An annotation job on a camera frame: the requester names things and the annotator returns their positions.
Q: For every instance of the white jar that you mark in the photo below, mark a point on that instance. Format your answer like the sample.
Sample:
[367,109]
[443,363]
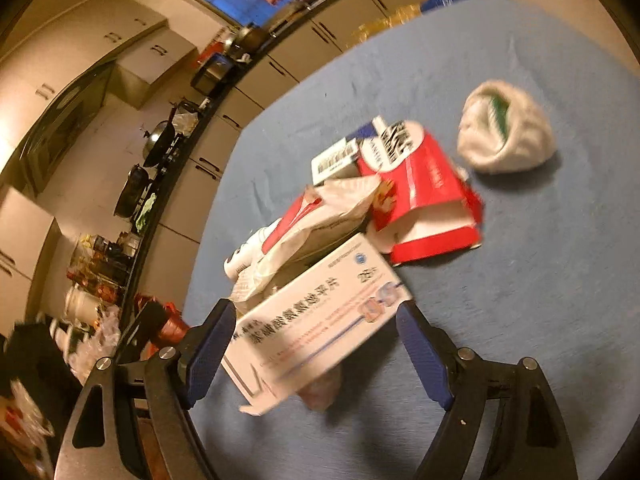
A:
[82,305]

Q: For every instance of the white medicine box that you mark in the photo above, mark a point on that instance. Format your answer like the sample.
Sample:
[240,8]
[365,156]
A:
[310,320]

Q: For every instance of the red and white carton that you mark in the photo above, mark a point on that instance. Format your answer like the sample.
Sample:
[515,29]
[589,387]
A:
[425,195]

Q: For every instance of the yellow plastic bag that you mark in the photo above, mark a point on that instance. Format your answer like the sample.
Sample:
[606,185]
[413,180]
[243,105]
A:
[385,22]

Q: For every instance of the beige wall cabinets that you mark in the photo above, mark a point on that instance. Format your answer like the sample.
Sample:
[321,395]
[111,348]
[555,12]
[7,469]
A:
[100,25]

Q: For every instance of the white plastic bottle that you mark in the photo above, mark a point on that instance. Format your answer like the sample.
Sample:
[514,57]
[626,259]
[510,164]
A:
[245,255]

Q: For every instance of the group of condiment bottles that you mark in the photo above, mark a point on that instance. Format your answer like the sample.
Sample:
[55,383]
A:
[100,265]

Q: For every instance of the white tissue ball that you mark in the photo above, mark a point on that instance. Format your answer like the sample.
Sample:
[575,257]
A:
[515,140]

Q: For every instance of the white foil snack bag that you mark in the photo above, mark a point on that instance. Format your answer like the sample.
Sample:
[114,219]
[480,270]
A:
[320,225]

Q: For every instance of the metal countertop appliance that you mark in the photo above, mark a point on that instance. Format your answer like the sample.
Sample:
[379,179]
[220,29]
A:
[212,75]

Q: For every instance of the black cooking pot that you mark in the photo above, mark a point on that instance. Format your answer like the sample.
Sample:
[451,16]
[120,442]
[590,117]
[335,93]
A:
[131,190]

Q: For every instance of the black kitchen countertop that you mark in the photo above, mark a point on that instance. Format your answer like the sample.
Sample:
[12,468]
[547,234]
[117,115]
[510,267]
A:
[200,125]

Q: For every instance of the beige base cabinets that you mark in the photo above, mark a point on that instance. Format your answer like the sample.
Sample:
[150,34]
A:
[280,75]

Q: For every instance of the blue and white small box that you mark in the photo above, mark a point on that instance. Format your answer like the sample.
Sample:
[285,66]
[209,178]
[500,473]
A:
[335,157]

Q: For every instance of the wok with metal lid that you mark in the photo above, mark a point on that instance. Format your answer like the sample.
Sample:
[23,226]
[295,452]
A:
[160,140]

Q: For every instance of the blue tablecloth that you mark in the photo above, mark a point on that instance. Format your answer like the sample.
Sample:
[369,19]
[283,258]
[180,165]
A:
[525,285]

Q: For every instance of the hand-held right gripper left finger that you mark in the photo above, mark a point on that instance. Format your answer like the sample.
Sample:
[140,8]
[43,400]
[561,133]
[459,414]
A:
[210,355]

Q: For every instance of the range hood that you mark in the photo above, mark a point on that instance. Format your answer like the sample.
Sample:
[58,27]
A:
[55,120]

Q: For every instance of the green cloth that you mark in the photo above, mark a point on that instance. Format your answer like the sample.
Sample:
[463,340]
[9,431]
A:
[145,212]

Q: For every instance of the steel pot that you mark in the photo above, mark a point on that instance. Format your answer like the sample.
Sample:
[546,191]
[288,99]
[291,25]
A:
[250,39]

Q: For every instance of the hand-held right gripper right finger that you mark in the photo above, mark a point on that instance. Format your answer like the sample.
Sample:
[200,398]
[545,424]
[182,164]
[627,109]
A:
[425,360]

